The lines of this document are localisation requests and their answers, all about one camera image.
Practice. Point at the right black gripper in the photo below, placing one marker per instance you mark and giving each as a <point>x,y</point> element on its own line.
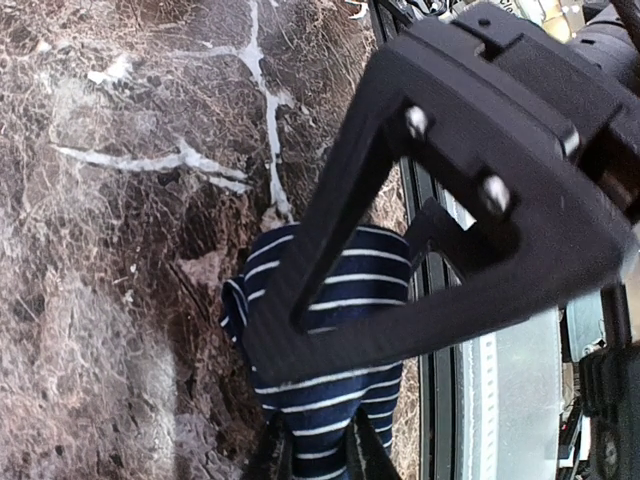
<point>520,130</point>

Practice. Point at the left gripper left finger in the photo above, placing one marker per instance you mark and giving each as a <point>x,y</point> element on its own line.
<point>273,457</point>

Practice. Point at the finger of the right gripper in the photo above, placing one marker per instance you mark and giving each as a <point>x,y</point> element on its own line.
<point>543,270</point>
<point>372,138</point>

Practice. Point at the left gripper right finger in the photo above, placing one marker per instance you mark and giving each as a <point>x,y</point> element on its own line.
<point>366,458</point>

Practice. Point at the navy striped underwear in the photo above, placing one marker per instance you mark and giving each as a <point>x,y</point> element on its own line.
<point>312,318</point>

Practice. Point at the white slotted cable duct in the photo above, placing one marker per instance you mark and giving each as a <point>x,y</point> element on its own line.
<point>478,408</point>

